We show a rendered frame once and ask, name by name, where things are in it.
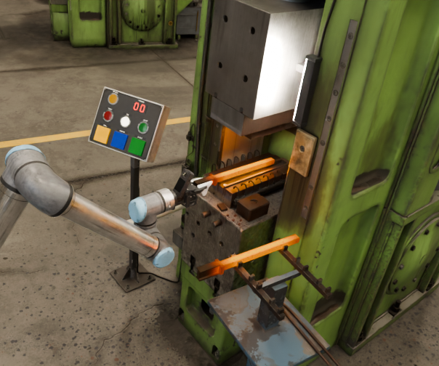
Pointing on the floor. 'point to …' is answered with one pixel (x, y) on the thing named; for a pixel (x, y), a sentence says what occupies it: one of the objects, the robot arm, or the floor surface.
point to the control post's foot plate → (121, 275)
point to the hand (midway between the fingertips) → (208, 179)
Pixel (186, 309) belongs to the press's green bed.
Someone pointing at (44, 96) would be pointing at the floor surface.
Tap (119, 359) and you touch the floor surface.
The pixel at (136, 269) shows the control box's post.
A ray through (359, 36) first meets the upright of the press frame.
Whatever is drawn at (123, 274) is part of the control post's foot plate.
